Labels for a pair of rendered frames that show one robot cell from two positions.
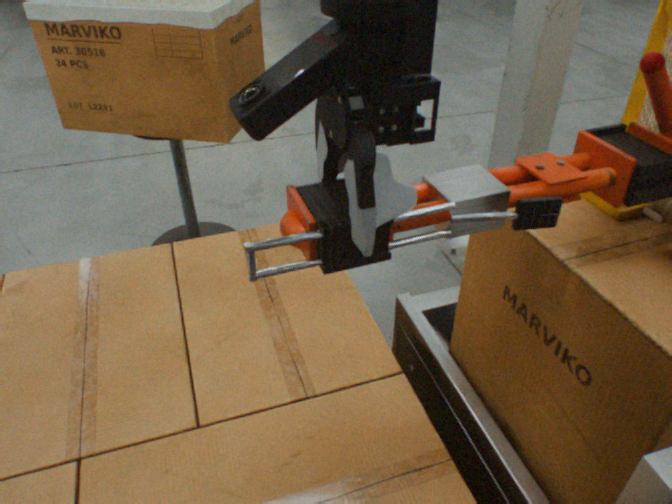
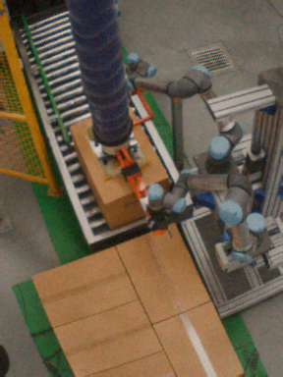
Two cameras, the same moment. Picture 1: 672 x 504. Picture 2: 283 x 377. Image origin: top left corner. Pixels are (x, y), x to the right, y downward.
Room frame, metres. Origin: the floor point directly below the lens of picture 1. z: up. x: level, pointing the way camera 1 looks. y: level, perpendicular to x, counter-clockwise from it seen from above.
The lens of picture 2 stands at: (0.43, 1.39, 4.10)
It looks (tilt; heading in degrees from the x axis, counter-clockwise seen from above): 62 degrees down; 273
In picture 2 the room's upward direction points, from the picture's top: 7 degrees counter-clockwise
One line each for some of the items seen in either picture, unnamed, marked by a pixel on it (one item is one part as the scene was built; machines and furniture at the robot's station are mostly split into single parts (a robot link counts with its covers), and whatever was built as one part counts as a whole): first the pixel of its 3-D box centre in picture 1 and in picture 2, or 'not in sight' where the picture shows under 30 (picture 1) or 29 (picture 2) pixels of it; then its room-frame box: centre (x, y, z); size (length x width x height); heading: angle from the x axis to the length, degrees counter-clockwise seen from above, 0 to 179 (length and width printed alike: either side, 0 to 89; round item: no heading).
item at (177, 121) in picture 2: not in sight; (177, 132); (0.25, -0.95, 0.50); 0.07 x 0.07 x 1.00; 19
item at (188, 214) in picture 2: (475, 471); (141, 231); (0.53, -0.24, 0.48); 0.70 x 0.03 x 0.15; 19
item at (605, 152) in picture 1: (625, 163); (131, 172); (0.55, -0.33, 1.08); 0.10 x 0.08 x 0.06; 20
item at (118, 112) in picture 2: not in sight; (103, 78); (0.64, -0.56, 1.68); 0.22 x 0.22 x 1.04
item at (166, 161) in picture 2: not in sight; (123, 80); (0.60, -1.46, 0.50); 2.31 x 0.05 x 0.19; 109
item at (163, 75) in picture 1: (160, 57); not in sight; (1.84, 0.61, 0.82); 0.60 x 0.40 x 0.40; 78
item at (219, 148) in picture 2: not in sight; (219, 149); (0.06, -0.36, 1.20); 0.13 x 0.12 x 0.14; 48
